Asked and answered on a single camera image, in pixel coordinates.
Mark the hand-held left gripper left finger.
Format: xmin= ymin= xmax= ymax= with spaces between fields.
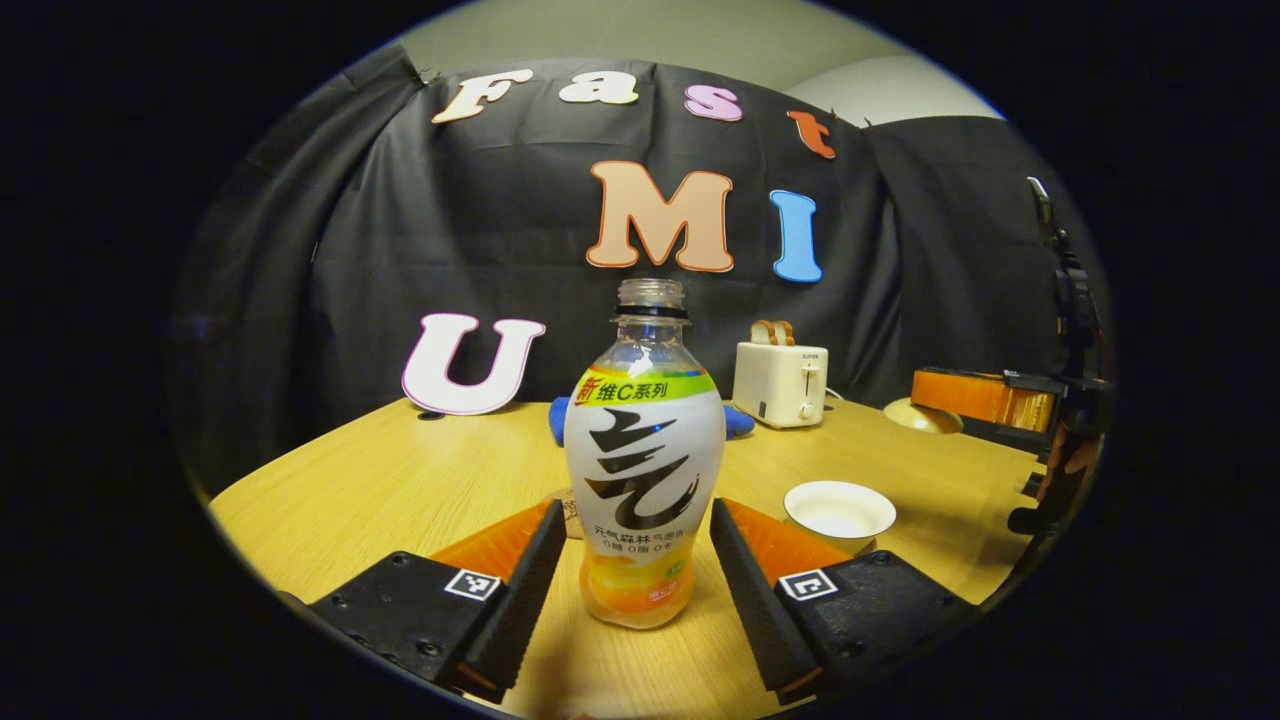
xmin=290 ymin=500 xmax=568 ymax=703

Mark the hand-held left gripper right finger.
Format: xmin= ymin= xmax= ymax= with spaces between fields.
xmin=709 ymin=497 xmax=986 ymax=703

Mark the cream teacup lid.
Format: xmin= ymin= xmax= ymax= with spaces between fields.
xmin=884 ymin=397 xmax=964 ymax=435

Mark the round cork coaster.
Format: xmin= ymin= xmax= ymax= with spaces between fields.
xmin=545 ymin=488 xmax=586 ymax=541

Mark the cream teacup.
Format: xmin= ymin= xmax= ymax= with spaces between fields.
xmin=784 ymin=481 xmax=898 ymax=556

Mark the clear water bottle white label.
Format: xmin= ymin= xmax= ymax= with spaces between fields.
xmin=564 ymin=279 xmax=727 ymax=631

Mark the blue towel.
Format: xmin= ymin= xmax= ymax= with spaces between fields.
xmin=548 ymin=397 xmax=756 ymax=447

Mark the white toaster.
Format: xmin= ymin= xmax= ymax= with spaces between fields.
xmin=733 ymin=342 xmax=830 ymax=430

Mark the black backdrop cloth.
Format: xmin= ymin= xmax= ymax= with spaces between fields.
xmin=170 ymin=45 xmax=1111 ymax=501

